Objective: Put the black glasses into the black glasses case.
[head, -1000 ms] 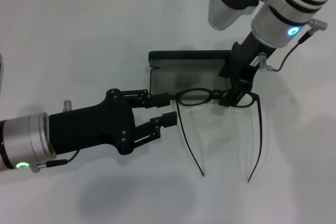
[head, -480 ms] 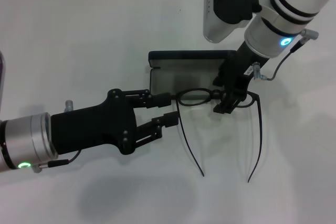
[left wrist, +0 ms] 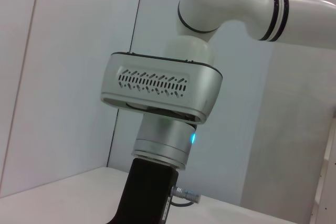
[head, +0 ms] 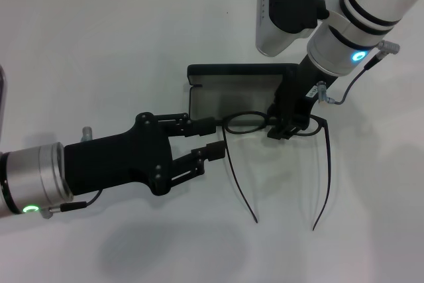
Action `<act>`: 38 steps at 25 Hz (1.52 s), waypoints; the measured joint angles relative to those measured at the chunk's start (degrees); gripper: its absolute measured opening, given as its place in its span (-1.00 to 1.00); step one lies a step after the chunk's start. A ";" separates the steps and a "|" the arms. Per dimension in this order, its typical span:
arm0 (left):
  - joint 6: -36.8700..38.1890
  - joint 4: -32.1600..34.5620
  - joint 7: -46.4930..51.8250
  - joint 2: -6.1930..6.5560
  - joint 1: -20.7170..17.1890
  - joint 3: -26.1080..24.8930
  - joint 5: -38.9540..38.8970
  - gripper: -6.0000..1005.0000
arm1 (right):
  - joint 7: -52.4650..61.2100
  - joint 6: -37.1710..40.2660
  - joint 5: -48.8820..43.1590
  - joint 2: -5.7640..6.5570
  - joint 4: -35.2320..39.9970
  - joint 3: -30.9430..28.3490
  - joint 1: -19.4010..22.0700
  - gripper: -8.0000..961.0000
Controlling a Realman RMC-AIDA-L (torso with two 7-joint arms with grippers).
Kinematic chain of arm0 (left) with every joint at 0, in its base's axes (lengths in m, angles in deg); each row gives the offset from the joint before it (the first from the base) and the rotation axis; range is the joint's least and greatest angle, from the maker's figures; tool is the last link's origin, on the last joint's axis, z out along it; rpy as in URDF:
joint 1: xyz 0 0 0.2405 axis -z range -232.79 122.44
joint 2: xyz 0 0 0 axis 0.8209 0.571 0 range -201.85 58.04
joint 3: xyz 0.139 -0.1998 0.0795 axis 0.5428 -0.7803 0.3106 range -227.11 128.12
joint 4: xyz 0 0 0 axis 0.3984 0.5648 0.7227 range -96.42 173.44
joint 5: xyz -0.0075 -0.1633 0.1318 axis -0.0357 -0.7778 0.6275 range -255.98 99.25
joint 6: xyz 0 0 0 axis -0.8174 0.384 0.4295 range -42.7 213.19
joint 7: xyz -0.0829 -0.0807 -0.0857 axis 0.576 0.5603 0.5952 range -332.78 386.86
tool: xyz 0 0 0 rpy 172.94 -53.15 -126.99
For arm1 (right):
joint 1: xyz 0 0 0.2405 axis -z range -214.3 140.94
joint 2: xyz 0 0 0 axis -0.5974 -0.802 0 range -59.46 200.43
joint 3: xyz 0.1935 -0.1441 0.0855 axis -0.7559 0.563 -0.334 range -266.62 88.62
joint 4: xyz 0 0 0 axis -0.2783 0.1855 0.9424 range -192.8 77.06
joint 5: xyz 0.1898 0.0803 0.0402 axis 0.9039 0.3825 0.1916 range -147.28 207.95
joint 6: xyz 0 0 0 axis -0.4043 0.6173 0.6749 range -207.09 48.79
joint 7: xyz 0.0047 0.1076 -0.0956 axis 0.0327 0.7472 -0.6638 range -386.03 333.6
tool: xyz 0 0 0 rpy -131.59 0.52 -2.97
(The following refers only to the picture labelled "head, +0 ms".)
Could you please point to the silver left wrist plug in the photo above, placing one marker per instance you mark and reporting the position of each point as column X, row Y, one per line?
column 87, row 132

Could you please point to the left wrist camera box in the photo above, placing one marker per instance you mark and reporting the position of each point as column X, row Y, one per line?
column 2, row 97

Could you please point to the black glasses case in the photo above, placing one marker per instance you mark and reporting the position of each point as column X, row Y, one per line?
column 232, row 94

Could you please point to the black glasses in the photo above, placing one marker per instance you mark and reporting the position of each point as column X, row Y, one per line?
column 324, row 120

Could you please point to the silver wrist plug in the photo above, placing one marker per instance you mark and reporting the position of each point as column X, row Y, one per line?
column 87, row 132
column 322, row 92

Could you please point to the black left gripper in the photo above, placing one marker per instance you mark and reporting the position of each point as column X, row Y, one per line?
column 116, row 160

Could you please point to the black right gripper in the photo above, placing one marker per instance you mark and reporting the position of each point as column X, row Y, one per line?
column 295, row 97

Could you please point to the silver right wrist plug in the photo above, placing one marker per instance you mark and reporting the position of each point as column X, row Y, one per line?
column 322, row 92

